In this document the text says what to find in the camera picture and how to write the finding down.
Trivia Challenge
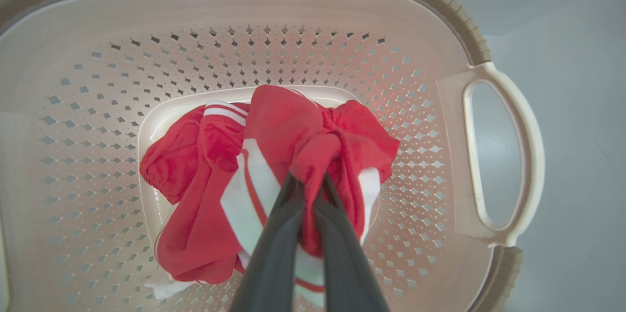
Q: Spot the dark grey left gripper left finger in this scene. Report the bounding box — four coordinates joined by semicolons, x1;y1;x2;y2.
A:
230;173;306;312

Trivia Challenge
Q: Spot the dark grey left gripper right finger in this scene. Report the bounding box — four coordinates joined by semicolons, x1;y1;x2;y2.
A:
313;173;392;312

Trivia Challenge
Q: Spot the red and white garment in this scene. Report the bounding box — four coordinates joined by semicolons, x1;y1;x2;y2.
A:
139;85;401;303

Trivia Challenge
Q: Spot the cream laundry basket brown rim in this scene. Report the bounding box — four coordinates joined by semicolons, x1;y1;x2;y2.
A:
0;0;546;312

